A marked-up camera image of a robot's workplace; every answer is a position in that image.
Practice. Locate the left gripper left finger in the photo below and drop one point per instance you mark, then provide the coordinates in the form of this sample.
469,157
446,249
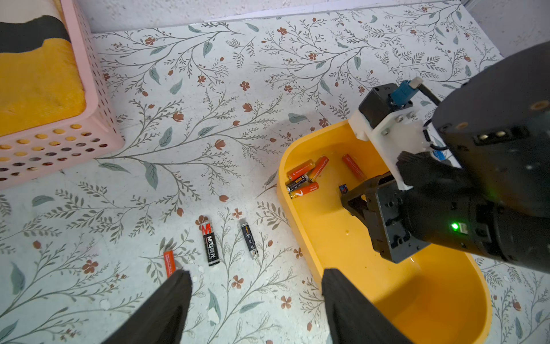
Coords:
162,317

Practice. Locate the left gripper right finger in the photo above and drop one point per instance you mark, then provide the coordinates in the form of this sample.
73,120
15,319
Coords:
352,318

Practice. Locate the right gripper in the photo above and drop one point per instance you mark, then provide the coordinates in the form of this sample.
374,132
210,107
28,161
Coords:
378,204

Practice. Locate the small red battery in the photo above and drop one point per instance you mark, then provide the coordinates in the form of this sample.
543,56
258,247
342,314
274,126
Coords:
170,262

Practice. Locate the black red M&G battery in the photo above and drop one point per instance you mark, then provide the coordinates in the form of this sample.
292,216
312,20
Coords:
209,240

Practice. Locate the black silver battery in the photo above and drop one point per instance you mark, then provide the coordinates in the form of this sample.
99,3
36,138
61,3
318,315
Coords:
248,238

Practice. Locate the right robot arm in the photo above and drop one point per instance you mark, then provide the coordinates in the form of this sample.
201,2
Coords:
470,172

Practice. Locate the black blue battery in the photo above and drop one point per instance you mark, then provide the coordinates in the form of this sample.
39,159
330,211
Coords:
343,188

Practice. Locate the orange battery at side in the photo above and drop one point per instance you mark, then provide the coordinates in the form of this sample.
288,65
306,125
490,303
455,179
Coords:
353,167

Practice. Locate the orange white battery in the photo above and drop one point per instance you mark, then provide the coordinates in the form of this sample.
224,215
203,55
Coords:
304,190

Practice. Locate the orange red battery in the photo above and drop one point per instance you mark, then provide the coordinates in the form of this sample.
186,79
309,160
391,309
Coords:
320,165

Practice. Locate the black orange battery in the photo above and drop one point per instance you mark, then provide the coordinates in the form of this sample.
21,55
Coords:
297,183

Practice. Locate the pink plastic basket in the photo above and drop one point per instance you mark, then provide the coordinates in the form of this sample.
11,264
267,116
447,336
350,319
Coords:
39,151

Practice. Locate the yellow printed cloth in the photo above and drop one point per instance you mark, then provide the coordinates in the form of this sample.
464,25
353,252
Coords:
40,82

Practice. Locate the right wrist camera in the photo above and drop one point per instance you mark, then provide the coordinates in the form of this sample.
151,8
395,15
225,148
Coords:
386,118

